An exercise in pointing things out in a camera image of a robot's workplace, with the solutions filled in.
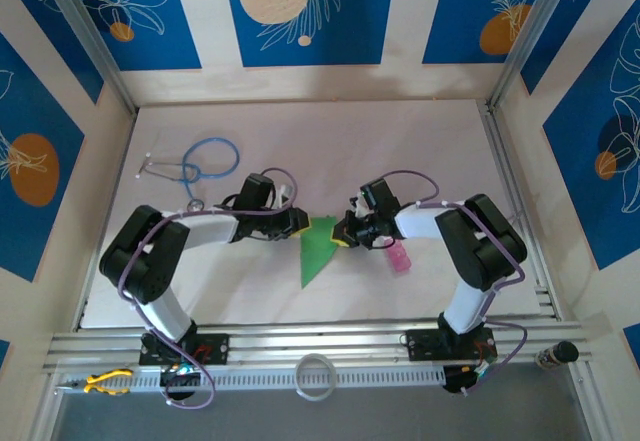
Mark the green paper sheet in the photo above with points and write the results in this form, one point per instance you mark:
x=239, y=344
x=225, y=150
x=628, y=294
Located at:
x=315, y=256

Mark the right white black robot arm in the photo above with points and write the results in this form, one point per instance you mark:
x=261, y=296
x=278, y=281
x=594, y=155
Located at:
x=485, y=246

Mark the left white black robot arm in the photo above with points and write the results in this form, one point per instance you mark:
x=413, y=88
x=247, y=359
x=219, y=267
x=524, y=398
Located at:
x=145, y=256

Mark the blue stethoscope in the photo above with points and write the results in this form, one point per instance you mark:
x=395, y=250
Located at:
x=186, y=173

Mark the small green circuit board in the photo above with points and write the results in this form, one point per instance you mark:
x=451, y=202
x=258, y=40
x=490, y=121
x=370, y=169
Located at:
x=482, y=371

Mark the small bottle black cap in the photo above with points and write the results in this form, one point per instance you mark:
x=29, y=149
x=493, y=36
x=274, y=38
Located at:
x=565, y=351

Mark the aluminium mounting rail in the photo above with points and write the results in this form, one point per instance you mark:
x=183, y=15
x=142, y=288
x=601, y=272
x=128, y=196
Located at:
x=320, y=333

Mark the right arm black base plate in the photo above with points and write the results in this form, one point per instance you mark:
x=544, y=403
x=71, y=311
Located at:
x=425, y=343

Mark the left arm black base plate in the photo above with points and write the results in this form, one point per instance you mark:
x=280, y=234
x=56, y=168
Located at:
x=215, y=348

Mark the aluminium table side rail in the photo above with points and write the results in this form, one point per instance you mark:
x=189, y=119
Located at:
x=505, y=161

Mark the aluminium frame post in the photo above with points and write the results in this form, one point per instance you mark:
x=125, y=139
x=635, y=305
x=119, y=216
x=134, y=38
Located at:
x=90, y=41
x=530, y=36

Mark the aluminium frame leg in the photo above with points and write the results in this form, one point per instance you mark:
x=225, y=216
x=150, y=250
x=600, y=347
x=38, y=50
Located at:
x=45, y=416
x=585, y=406

